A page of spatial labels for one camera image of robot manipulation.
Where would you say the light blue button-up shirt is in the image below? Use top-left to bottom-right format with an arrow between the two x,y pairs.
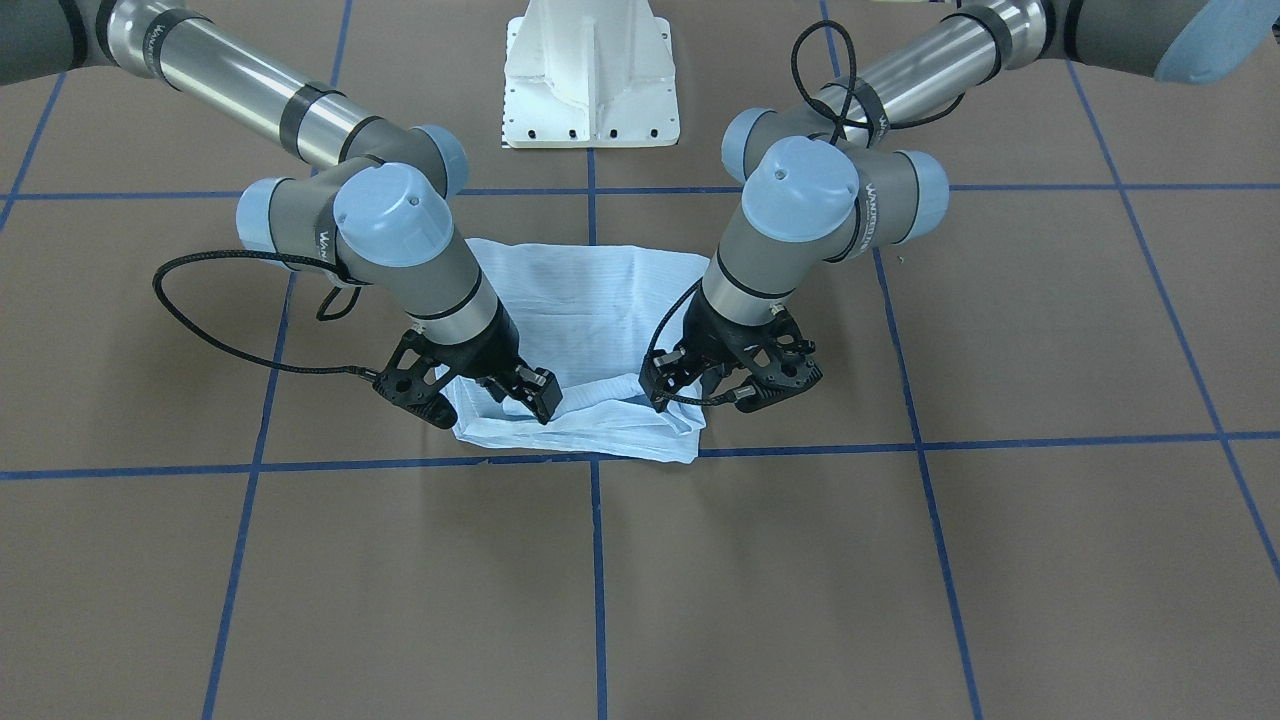
444,238 -> 708,464

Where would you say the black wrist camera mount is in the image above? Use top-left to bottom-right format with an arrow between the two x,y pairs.
721,309 -> 823,413
371,329 -> 458,429

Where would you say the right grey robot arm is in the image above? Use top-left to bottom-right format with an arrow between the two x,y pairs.
3,1 -> 561,429

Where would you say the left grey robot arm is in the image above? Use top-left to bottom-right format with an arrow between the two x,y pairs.
639,1 -> 1277,413

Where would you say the black braided cable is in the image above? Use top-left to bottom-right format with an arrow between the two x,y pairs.
152,249 -> 383,380
645,18 -> 966,409

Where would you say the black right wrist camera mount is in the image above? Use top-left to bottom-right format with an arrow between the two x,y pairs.
371,329 -> 458,429

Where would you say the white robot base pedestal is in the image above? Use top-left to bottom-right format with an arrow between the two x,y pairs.
500,1 -> 681,149

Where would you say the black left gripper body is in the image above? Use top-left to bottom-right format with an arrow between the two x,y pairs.
639,295 -> 748,406

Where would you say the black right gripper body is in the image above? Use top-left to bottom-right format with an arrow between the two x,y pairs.
429,310 -> 563,407

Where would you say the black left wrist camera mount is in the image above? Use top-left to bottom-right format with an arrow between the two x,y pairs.
721,309 -> 823,413

